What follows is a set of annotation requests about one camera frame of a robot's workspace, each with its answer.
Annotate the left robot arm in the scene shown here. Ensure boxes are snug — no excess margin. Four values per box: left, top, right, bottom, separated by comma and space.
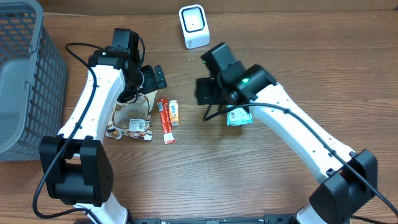
32, 28, 167, 223

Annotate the teal orange soup packet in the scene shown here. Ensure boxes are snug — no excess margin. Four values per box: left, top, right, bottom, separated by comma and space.
226, 108, 253, 126

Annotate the grey plastic mesh basket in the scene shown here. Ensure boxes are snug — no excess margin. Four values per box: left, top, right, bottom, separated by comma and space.
1, 0, 68, 161

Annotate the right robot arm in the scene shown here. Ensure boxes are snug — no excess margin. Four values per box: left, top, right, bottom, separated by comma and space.
195, 42, 378, 223

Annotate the white barcode scanner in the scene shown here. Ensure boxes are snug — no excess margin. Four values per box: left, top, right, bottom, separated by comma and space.
178, 4, 210, 49

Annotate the red snack packet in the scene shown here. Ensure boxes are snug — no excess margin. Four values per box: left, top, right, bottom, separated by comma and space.
157, 98, 175, 145

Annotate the white brown snack bag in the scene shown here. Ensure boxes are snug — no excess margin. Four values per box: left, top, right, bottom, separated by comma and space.
105, 91, 157, 141

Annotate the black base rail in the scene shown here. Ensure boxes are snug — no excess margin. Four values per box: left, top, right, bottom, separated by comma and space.
130, 214, 297, 224

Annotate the orange Kleenex tissue pack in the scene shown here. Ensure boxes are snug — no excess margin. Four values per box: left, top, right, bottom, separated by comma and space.
169, 100, 180, 127

